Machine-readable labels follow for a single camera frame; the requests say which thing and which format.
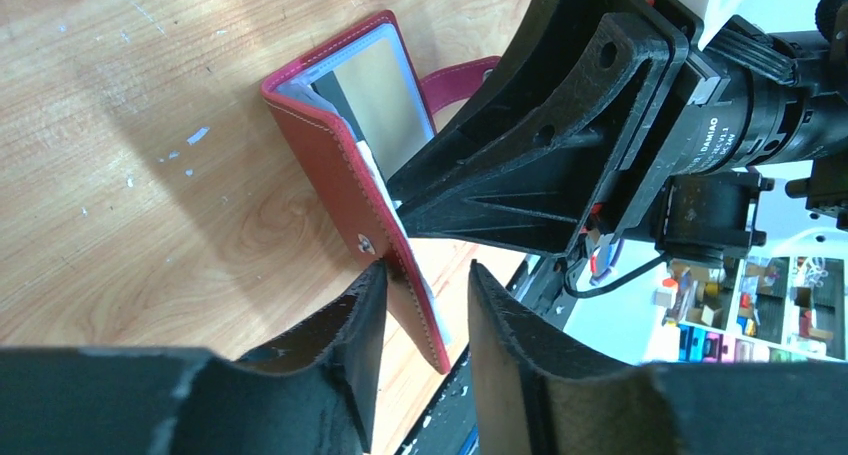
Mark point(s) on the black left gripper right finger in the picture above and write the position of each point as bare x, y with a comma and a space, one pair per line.
537, 390

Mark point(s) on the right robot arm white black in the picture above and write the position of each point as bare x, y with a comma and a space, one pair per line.
784, 100

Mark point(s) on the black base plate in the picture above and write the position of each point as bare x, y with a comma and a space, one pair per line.
448, 424

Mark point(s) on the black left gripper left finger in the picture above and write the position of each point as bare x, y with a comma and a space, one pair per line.
310, 390

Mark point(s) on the red leather card holder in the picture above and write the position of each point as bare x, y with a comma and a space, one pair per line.
353, 110

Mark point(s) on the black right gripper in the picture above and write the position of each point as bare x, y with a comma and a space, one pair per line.
576, 127

